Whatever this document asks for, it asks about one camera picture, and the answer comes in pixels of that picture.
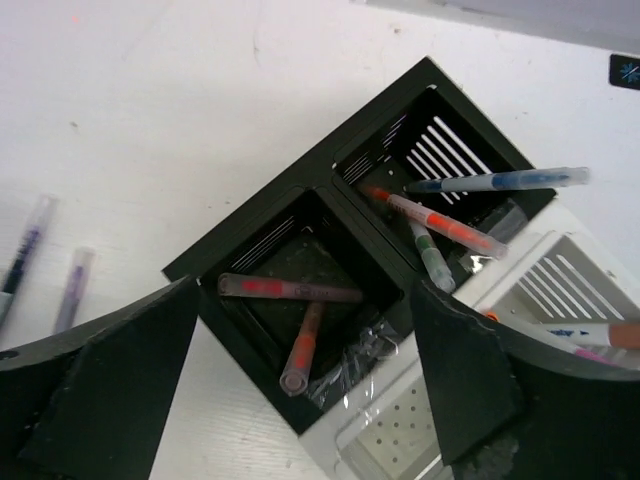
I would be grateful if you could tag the tan pen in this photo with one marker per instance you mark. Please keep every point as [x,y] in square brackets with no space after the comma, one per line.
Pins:
[294,378]

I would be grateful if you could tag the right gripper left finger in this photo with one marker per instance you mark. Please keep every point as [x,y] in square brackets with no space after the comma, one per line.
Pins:
[92,402]

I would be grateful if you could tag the orange highlighter pen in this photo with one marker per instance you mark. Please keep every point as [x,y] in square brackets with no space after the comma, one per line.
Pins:
[452,229]

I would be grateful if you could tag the right blue table label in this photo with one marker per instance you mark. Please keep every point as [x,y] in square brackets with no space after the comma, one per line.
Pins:
[624,71]

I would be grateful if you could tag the blue pen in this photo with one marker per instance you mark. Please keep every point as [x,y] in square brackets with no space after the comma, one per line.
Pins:
[533,179]

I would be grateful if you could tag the black slotted container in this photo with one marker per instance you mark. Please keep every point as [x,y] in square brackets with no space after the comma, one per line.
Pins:
[313,224]

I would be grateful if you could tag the green transparent pen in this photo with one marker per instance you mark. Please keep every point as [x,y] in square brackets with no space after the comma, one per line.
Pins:
[435,265]

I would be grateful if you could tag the clear adhesive tape piece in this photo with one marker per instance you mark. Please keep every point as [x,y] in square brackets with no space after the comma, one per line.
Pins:
[349,381]

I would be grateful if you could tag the white slotted container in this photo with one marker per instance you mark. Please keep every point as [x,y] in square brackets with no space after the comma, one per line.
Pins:
[556,273]

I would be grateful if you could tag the mauve pen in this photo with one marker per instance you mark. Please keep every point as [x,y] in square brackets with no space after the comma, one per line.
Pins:
[246,286]

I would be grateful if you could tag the grey pen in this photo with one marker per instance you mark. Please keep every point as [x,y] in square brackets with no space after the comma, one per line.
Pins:
[507,222]

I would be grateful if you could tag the purple barcode pen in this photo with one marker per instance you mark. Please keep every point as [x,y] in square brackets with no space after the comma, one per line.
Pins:
[30,240]

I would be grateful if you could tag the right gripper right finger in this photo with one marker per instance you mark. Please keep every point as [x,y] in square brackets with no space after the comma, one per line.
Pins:
[506,406]

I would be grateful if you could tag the brown capped white marker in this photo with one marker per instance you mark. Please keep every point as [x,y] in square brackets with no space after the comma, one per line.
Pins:
[624,336]

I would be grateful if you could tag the magenta capped white marker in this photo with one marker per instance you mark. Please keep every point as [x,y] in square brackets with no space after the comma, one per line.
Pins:
[628,359]

